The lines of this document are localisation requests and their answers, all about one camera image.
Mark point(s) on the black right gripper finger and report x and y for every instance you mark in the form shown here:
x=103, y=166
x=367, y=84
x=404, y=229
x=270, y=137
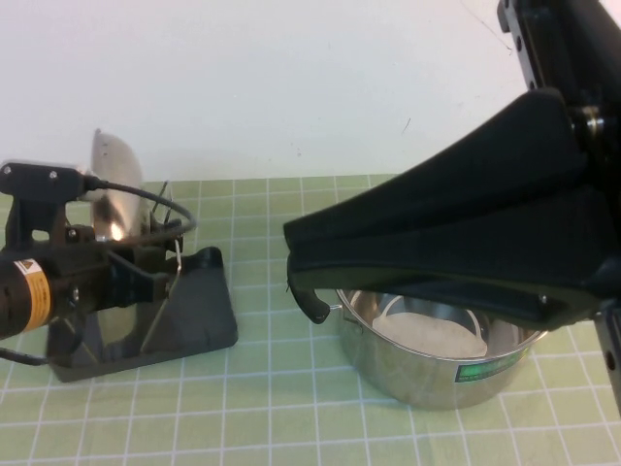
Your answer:
x=485, y=252

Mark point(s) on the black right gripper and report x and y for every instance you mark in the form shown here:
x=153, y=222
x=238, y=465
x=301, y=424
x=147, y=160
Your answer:
x=582, y=48

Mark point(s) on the stainless steel lid black knob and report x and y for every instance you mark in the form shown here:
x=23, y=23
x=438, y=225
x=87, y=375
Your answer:
x=114, y=165

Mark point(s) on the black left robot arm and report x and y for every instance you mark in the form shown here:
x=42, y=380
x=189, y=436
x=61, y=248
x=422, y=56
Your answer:
x=14, y=296

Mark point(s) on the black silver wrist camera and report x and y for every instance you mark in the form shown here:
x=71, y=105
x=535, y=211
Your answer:
x=39, y=177

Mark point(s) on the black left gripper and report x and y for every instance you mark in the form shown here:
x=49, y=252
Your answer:
x=82, y=272

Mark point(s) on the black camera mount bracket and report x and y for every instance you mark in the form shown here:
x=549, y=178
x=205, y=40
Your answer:
x=34, y=218

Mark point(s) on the green checked tablecloth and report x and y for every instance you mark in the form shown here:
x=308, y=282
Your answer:
x=271, y=398

